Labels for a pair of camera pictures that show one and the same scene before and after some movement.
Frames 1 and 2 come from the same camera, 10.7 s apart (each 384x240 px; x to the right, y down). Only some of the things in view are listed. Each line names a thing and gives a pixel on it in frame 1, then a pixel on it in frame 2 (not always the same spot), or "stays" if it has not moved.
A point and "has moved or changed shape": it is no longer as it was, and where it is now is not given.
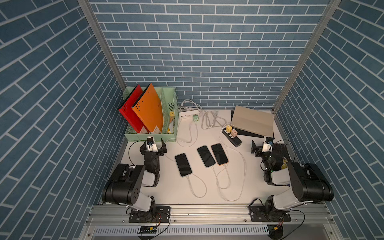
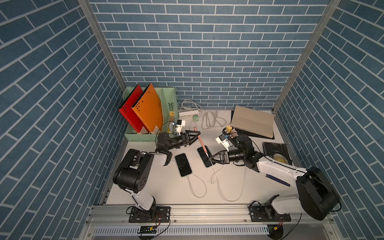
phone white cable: x=216 y=180 to x=211 y=162
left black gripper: x=160 y=151 to x=183 y=139
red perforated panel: x=127 y=112 stays
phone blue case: x=184 y=167 stays
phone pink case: x=219 y=154 has moved or changed shape
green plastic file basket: x=167 y=97 stays
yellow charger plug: x=229 y=128 stays
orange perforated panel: x=148 y=108 stays
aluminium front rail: x=307 y=215 stays
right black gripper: x=254 y=148 to x=218 y=161
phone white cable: x=190 y=184 stays
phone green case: x=206 y=156 stays
